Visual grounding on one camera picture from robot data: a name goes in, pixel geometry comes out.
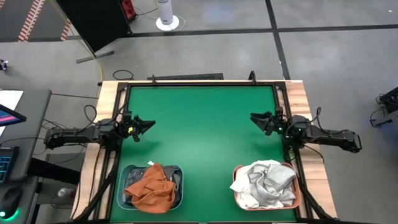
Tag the orange plastic basket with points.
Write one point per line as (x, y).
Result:
(298, 196)

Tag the black computer mouse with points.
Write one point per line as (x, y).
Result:
(11, 200)

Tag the red and black box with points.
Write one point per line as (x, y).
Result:
(128, 8)

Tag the light grey waffle towel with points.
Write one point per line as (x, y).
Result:
(273, 180)

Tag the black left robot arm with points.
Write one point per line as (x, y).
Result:
(71, 135)

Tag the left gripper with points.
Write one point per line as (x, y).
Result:
(127, 129)

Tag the green table mat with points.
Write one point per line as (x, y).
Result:
(202, 124)

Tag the white towel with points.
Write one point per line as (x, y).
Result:
(241, 186)

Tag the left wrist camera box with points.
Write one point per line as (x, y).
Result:
(127, 114)

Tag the yellow gripper tag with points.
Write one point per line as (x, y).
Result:
(130, 130)

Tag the dark grey white-dashed towel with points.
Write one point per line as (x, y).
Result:
(133, 175)

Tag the grey side desk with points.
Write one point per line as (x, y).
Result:
(31, 124)

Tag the black table clamp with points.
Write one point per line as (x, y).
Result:
(153, 79)
(252, 77)

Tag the black partition panel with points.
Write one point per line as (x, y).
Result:
(93, 21)

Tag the backlit keyboard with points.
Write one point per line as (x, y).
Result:
(6, 165)

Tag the orange towel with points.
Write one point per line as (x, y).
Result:
(152, 189)

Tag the computer monitor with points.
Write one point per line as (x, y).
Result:
(9, 116)

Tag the black aluminium table frame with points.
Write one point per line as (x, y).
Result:
(202, 83)

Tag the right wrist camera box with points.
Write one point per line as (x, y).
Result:
(279, 112)

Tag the teal plastic basket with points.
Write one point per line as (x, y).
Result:
(120, 186)

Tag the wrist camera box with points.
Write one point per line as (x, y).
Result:
(127, 114)
(279, 112)

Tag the clear water bottle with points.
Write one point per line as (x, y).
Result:
(65, 193)

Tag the black power strip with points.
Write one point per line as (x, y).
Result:
(186, 76)

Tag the white tower fan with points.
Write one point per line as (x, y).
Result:
(165, 12)

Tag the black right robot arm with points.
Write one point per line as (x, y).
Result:
(329, 137)

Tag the grey panel foot bar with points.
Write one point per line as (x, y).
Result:
(93, 57)

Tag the small black floor object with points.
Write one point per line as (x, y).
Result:
(3, 64)

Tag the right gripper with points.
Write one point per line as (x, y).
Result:
(283, 126)

